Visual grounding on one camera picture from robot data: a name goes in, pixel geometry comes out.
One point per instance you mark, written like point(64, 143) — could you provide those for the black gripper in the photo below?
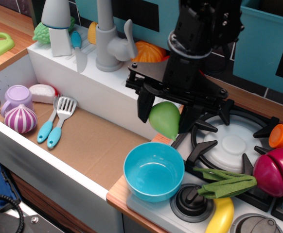
point(182, 79)

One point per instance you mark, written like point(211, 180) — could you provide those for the green toy pear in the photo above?
point(164, 117)

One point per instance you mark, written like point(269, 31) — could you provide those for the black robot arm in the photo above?
point(202, 25)

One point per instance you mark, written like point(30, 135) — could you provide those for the turquoise plastic bowl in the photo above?
point(153, 171)

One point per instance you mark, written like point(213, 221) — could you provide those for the red toy pepper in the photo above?
point(166, 57)

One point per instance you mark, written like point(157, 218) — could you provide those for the orange toy pumpkin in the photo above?
point(149, 53)

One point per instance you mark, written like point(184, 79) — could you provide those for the white toy stove top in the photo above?
point(162, 215)

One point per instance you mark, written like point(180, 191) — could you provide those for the grey toy faucet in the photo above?
point(112, 50)

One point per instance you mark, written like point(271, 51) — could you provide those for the brown cardboard sheet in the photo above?
point(90, 145)

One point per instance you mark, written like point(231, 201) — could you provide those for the green felt leaves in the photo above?
point(225, 183)

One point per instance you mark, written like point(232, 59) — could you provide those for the grey stove knob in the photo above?
point(255, 223)
point(189, 206)

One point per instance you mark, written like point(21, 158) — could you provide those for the yellow toy corn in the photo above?
point(92, 33)

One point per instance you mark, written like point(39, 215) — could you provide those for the teal bin right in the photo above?
point(259, 51)

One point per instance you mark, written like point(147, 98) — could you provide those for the orange toy carrot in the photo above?
point(276, 137)

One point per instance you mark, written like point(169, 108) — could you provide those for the yellow toy banana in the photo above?
point(222, 219)

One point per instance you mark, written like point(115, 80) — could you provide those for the white red toy cheese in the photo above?
point(43, 93)

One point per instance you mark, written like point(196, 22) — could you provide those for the magenta toy beet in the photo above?
point(268, 172)

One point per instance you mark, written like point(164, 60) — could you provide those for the white toy sink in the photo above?
point(103, 94)

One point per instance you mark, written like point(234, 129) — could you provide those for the green toy artichoke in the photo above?
point(42, 35)

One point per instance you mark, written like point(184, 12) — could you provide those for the purple striped toy onion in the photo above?
point(21, 119)

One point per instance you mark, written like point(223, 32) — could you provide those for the purple toy cup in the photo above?
point(16, 95)

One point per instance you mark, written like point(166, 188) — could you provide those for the toy knife blue handle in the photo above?
point(81, 58)

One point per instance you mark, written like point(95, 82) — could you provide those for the toy spatula blue handle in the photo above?
point(65, 109)

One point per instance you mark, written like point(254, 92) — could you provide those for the toy fork blue handle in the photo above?
point(48, 125)

